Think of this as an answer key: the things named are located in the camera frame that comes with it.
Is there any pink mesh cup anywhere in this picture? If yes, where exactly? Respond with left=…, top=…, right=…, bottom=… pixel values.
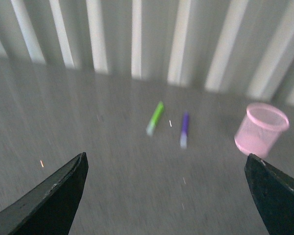
left=234, top=103, right=290, bottom=158

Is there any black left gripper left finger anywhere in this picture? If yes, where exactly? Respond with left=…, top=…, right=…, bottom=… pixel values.
left=0, top=152, right=89, bottom=235

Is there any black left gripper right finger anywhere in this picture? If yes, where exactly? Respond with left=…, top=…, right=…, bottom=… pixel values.
left=245, top=154, right=294, bottom=235

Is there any purple highlighter pen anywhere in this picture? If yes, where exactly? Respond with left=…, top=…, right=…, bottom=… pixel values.
left=180, top=112, right=189, bottom=149

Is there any green highlighter pen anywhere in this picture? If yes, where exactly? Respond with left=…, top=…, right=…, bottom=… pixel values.
left=146, top=101, right=164, bottom=136

